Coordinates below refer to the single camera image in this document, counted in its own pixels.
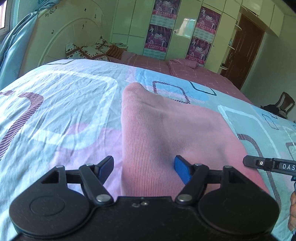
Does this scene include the pink sweatshirt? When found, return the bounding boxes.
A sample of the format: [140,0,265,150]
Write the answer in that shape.
[121,83,267,197]

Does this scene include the person's right hand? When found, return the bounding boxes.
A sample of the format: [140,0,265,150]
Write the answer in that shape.
[287,192,296,232]

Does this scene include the dark wooden chair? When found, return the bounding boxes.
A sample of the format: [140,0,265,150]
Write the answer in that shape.
[260,92,295,119]

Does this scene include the patterned light blue bedsheet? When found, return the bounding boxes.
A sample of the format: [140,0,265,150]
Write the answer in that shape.
[1,59,295,240]

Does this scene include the pink plaid bedsheet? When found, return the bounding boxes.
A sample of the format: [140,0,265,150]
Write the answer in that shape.
[109,51,251,103]

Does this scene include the folded pink blanket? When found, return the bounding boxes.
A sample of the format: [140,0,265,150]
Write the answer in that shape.
[168,58,199,69]

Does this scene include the floral patterned pillow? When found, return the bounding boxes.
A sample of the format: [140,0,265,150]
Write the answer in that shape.
[65,43,110,62]

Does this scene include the lower right pink poster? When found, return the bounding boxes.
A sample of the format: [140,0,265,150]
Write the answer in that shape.
[185,36,211,66]

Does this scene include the pink poster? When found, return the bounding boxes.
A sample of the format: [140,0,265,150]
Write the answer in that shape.
[152,0,181,19]
[144,24,172,53]
[196,6,221,35]
[185,36,211,66]

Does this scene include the orange striped pillow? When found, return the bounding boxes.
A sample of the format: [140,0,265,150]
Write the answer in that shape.
[106,45,125,60]

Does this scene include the brown wooden door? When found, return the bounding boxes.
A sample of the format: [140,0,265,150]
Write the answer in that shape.
[220,15,264,89]

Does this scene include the lower left pink poster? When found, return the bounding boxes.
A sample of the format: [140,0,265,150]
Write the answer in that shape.
[144,24,172,53]

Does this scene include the cream glossy wardrobe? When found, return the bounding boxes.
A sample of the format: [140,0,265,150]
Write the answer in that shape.
[111,1,242,73]

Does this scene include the blue satin curtain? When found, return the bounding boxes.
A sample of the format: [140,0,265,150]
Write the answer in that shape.
[1,1,60,89]

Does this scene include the upper right pink poster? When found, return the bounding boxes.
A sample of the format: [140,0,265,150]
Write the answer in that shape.
[196,6,221,35]

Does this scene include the cream round headboard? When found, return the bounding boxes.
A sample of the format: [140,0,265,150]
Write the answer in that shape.
[19,0,117,76]

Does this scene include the upper left pink poster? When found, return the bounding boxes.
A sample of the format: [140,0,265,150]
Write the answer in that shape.
[152,0,181,19]

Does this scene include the corner wall shelves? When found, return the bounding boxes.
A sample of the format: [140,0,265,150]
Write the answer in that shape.
[219,21,242,73]

